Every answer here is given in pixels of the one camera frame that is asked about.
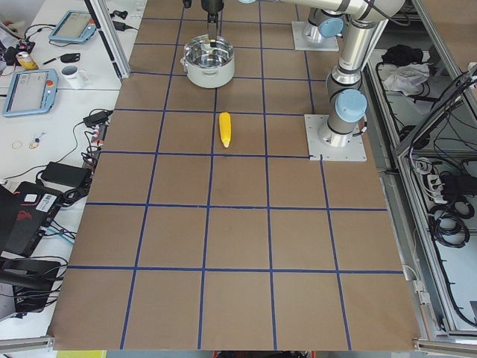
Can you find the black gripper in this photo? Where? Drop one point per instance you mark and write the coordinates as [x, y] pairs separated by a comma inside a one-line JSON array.
[[211, 5]]

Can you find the pale green cooking pot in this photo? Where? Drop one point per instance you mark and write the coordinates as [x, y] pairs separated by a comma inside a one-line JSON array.
[[208, 66]]

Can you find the yellow corn cob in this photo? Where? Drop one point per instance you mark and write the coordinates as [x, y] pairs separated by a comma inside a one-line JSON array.
[[225, 128]]

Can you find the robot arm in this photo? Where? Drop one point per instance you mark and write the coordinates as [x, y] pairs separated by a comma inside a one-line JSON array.
[[347, 102], [322, 24]]

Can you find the far blue teach pendant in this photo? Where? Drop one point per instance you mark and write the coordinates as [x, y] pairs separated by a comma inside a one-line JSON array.
[[75, 27]]

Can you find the blue teach pendant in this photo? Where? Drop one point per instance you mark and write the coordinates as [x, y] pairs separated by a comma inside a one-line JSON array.
[[75, 27], [31, 92]]

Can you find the black computer mouse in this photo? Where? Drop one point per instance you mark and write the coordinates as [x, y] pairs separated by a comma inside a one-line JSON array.
[[70, 57]]

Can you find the white mug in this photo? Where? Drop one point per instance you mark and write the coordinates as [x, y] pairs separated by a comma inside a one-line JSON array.
[[75, 77]]

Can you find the black power adapter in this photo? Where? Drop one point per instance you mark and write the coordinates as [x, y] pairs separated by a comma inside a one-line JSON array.
[[99, 118]]

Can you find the yellow drink can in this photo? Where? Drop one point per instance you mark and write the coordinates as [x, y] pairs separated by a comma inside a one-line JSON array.
[[26, 61]]

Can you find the black cloth bundle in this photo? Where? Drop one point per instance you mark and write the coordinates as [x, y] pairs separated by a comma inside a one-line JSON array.
[[402, 55]]

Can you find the near blue teach pendant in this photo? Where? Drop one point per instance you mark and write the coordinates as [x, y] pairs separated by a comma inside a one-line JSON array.
[[31, 92]]

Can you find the white crumpled cloth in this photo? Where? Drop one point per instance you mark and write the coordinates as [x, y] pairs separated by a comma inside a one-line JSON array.
[[408, 79]]

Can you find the large black power brick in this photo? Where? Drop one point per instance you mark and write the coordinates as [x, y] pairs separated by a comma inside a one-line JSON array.
[[66, 175]]

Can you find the black laptop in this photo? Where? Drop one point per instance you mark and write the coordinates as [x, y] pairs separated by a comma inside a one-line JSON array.
[[25, 213]]

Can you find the black monitor stand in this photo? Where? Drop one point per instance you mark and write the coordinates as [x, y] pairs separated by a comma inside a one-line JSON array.
[[29, 285]]

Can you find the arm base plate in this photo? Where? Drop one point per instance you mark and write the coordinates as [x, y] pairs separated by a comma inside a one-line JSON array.
[[326, 145], [308, 38]]

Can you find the aluminium frame post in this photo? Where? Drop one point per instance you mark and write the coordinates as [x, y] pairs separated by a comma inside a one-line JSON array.
[[101, 17]]

